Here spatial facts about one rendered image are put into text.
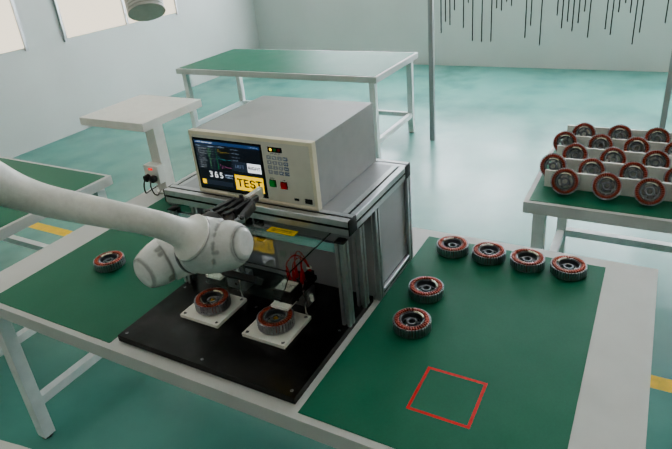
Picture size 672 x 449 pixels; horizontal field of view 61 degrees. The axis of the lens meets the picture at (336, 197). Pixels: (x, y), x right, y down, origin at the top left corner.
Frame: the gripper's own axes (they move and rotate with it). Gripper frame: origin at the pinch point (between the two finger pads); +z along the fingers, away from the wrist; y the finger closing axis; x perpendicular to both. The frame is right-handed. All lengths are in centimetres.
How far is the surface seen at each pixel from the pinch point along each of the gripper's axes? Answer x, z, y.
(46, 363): -119, 6, -153
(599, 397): -43, 7, 91
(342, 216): -6.9, 9.2, 22.2
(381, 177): -6.8, 36.4, 21.5
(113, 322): -43, -20, -49
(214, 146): 9.2, 9.3, -19.7
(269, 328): -37.6, -8.5, 4.9
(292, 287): -31.1, 3.9, 5.8
